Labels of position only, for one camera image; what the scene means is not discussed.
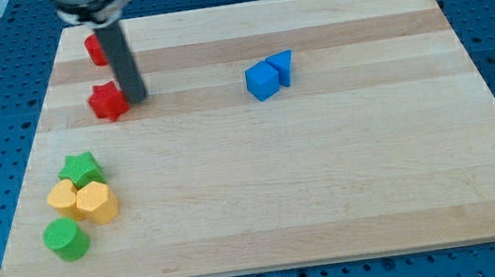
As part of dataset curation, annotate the blue cube block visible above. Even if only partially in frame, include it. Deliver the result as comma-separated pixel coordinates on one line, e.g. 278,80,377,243
244,61,280,101

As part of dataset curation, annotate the green cylinder block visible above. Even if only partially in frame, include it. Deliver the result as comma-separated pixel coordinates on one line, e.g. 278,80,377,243
42,217,90,262

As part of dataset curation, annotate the blue triangle block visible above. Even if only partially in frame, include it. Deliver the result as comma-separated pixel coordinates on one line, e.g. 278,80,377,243
265,49,292,87

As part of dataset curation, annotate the red star block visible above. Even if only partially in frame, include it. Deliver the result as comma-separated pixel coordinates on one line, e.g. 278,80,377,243
87,82,131,122

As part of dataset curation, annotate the red block behind rod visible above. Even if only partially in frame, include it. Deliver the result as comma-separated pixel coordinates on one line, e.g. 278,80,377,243
84,35,108,67

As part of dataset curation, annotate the light wooden board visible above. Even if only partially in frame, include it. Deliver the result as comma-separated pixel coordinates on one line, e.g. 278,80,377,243
0,0,495,277

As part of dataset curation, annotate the yellow hexagon block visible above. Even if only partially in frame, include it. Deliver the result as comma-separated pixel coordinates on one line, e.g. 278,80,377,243
76,181,119,224

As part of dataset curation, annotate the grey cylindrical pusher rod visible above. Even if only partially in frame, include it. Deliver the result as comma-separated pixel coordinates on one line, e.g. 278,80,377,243
94,21,147,104

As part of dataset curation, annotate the green star block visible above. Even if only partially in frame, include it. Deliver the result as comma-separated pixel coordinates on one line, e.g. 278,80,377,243
57,151,106,189

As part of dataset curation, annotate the yellow heart block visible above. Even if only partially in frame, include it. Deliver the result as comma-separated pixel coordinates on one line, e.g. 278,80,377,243
47,178,85,221

